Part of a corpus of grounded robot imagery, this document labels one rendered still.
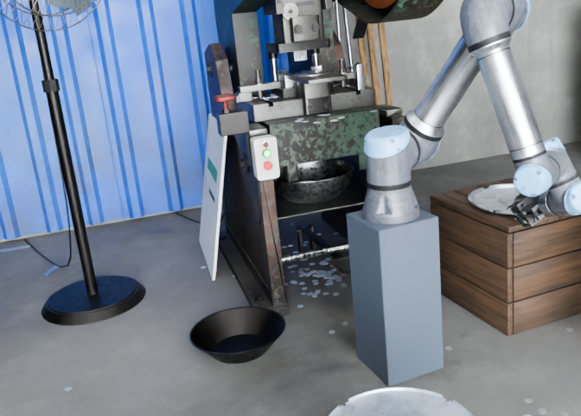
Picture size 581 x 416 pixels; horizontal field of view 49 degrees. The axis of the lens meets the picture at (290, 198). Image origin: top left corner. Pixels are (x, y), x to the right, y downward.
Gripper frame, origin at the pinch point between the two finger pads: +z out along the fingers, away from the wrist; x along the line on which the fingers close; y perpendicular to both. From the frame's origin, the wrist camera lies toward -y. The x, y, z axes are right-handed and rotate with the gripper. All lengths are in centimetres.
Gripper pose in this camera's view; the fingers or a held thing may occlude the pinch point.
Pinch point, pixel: (519, 204)
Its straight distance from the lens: 197.3
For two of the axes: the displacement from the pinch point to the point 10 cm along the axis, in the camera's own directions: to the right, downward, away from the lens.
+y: -7.9, 5.9, -1.6
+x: 5.9, 8.0, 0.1
